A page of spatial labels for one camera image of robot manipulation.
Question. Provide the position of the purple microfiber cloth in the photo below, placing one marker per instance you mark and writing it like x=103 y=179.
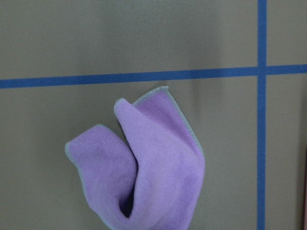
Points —
x=151 y=180

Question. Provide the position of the pink plastic bin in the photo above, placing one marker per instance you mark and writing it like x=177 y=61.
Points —
x=305 y=196

